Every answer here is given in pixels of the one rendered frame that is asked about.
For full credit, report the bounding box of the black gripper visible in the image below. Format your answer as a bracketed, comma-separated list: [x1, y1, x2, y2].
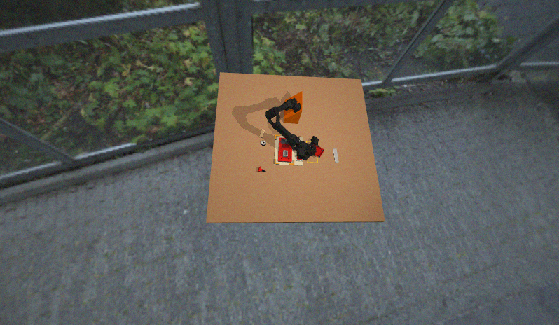
[304, 136, 320, 160]

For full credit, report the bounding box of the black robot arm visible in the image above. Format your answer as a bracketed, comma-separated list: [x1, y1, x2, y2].
[265, 98, 317, 159]

